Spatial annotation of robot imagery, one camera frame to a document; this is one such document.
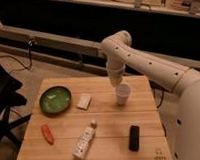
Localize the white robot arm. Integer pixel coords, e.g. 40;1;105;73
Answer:
101;30;200;160

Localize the white paper cup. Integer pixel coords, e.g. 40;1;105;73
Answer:
115;83;131;106

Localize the white rectangular sponge block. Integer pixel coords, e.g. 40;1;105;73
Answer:
77;93;91;110

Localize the wooden folding table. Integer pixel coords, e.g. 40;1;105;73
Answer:
17;76;172;160

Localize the green round plate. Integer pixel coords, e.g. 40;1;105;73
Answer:
39;86;71;115

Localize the black rectangular remote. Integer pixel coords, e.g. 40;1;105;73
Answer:
128;125;140;151

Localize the white plastic bottle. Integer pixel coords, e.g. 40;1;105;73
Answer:
73;120;97;160

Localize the orange carrot toy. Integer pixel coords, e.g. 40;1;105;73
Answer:
41;124;54;145

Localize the black office chair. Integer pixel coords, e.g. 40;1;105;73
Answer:
0;64;30;147

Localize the black floor cable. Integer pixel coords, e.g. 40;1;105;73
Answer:
0;36;38;75

